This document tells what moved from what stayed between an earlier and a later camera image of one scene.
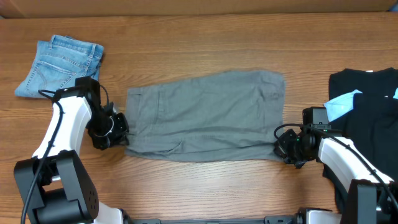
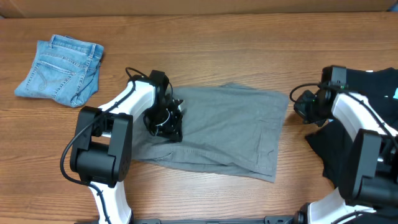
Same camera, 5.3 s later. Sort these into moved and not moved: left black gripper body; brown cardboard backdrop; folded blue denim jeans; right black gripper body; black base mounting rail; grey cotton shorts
Moved: grey cotton shorts; right black gripper body; left black gripper body
Not moved: brown cardboard backdrop; folded blue denim jeans; black base mounting rail
